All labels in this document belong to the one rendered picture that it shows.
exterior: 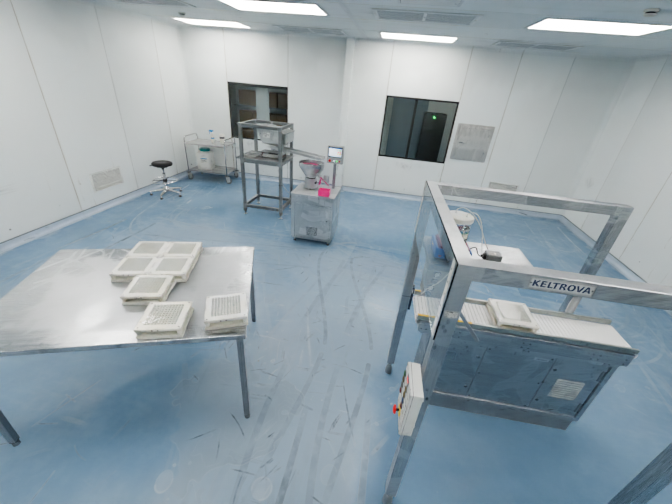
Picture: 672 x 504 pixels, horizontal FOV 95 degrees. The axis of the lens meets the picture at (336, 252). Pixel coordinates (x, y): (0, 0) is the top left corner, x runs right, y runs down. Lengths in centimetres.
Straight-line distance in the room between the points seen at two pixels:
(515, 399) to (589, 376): 50
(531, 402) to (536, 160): 544
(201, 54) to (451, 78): 500
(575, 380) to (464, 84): 544
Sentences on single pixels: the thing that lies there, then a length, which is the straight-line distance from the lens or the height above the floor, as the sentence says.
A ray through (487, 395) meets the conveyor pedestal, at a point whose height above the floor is 23.
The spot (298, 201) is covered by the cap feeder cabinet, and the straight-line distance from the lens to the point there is 447.
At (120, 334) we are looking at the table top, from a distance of 218.
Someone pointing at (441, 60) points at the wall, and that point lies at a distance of 689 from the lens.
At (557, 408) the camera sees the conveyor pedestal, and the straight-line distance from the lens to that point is 299.
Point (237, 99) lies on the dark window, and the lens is 767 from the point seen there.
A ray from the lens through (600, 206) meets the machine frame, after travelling 235.
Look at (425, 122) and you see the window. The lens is 690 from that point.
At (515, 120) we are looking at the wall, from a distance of 721.
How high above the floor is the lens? 218
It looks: 29 degrees down
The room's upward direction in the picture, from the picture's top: 5 degrees clockwise
